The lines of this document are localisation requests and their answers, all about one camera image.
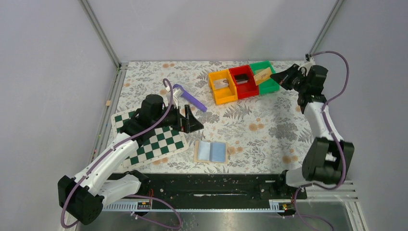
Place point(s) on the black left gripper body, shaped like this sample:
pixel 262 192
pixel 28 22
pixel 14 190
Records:
pixel 185 118

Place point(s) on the red plastic bin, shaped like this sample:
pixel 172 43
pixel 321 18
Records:
pixel 248 89

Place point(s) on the floral patterned table mat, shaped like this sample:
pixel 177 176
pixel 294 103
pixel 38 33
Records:
pixel 264 134

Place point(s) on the purple toy microphone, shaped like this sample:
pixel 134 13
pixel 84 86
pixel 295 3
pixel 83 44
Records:
pixel 187 96

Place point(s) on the green plastic bin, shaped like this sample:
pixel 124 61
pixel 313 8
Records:
pixel 267 86

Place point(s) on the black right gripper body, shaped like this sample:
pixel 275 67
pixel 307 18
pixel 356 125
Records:
pixel 289 78

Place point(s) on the black card in red bin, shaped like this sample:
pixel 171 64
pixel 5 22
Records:
pixel 241 79

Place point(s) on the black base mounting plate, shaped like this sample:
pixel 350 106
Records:
pixel 217 191

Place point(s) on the green white chessboard mat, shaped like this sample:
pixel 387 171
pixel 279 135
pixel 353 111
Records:
pixel 165 143

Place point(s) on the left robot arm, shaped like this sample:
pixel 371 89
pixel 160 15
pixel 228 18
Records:
pixel 85 194

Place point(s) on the yellow plastic bin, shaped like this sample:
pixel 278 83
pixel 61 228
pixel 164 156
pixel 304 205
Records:
pixel 224 95

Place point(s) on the silver card in yellow bin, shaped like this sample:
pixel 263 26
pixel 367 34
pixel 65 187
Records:
pixel 220 83

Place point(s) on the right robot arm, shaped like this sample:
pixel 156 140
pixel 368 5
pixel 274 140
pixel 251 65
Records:
pixel 329 156

